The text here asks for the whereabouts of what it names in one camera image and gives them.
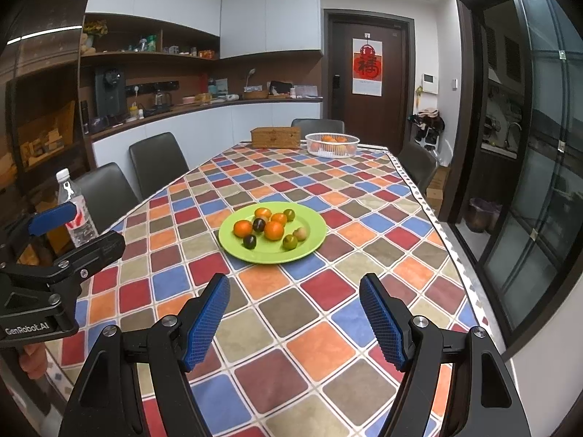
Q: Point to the teal jar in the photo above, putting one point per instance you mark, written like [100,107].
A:
[217,89]

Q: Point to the glass sliding door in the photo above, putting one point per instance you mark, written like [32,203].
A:
[537,191]

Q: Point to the brown round fruit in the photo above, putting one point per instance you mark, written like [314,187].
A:
[299,234]

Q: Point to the red wall poster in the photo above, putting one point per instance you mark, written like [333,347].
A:
[366,66]

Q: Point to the white intercom panel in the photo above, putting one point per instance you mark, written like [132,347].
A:
[429,83]

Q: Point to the dark trash bin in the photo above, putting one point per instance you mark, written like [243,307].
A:
[483,214]

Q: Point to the glass kettle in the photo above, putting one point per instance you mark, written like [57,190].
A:
[163,100]

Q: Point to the brown wicker box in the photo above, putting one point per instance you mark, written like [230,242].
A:
[275,138]

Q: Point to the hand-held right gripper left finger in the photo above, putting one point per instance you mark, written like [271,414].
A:
[205,323]

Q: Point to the large orange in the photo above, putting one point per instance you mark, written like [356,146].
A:
[273,231]

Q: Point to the clear plastic water bottle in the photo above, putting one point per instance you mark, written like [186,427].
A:
[70,191]

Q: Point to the black bag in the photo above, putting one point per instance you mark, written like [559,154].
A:
[281,87]

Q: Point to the wicker tray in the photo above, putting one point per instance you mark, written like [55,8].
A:
[255,94]

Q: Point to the dark purple plum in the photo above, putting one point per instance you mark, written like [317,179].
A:
[249,241]
[259,225]

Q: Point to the oval orange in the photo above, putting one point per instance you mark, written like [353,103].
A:
[243,228]

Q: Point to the dark brown door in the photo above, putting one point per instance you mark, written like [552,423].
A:
[396,100]

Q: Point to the black water dispenser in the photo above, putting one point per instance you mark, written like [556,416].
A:
[109,95]

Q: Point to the yellow flowers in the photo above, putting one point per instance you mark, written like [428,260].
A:
[95,28]

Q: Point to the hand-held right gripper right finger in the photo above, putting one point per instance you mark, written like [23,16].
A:
[385,323]

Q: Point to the white wall cabinets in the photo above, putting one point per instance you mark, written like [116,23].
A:
[182,4]

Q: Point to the white gooseneck lamp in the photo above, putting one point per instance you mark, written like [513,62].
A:
[251,75]

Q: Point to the black socket strip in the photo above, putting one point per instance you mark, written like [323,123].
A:
[166,85]

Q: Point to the white counter cabinet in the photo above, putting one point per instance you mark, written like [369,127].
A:
[218,123]

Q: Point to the white plastic basket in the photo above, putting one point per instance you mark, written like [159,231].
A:
[332,150]

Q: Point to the cardboard box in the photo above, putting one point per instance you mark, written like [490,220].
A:
[438,186]

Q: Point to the dark hanging bags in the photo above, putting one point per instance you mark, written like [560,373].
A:
[428,125]

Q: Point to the grey dining chair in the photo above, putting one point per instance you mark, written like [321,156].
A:
[419,161]
[157,159]
[109,191]
[319,125]

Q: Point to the green plate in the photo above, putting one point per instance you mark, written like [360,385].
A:
[309,243]

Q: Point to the person's left hand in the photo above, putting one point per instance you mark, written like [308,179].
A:
[33,359]

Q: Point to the metal faucet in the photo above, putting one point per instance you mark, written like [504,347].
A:
[513,132]

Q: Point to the small orange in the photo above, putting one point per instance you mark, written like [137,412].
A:
[263,213]

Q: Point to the green tomato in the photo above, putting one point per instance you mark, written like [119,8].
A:
[288,214]
[289,242]

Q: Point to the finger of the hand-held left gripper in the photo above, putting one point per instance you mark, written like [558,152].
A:
[52,218]
[98,250]

